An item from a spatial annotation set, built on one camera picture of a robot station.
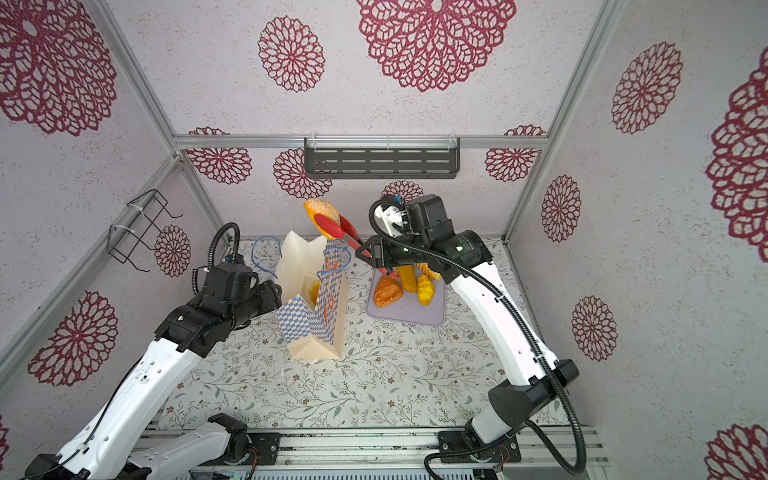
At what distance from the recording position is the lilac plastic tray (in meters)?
1.00

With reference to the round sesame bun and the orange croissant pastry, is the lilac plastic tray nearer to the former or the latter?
the orange croissant pastry

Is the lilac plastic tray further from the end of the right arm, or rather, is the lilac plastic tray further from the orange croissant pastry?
the end of the right arm
